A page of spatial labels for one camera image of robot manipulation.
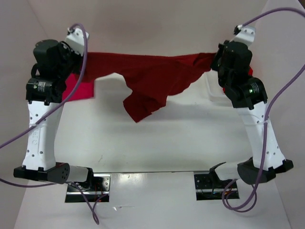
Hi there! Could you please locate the pink red t shirt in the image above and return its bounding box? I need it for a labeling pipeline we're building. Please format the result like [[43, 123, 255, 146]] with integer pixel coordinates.
[[62, 74, 94, 102]]

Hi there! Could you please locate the dark red t shirt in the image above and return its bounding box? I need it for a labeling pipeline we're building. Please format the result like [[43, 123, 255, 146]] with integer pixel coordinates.
[[81, 52, 215, 123]]

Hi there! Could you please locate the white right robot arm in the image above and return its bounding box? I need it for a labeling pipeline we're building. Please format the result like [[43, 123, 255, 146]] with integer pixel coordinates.
[[209, 41, 294, 187]]

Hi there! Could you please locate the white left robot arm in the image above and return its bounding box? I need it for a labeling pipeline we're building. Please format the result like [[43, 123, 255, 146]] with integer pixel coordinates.
[[13, 38, 95, 191]]

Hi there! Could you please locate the bright red t shirt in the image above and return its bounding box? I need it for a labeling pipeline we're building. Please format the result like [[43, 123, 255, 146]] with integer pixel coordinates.
[[222, 67, 253, 93]]

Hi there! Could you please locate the white plastic laundry basket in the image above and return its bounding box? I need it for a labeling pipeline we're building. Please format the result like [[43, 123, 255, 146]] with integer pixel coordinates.
[[204, 71, 231, 106]]

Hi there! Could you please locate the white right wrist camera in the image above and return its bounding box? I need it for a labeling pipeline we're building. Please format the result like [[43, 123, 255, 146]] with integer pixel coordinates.
[[231, 25, 256, 47]]

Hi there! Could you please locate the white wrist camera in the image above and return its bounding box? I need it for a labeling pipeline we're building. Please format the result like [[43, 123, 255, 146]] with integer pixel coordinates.
[[65, 28, 90, 56], [231, 25, 256, 47]]

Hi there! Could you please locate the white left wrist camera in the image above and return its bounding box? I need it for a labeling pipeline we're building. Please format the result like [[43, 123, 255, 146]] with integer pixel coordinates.
[[65, 28, 90, 56]]

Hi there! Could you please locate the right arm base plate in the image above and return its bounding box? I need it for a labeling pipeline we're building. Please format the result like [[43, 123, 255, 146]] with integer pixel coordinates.
[[193, 171, 231, 201]]

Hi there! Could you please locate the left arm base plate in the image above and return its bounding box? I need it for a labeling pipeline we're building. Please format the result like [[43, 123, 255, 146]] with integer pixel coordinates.
[[65, 173, 112, 203]]

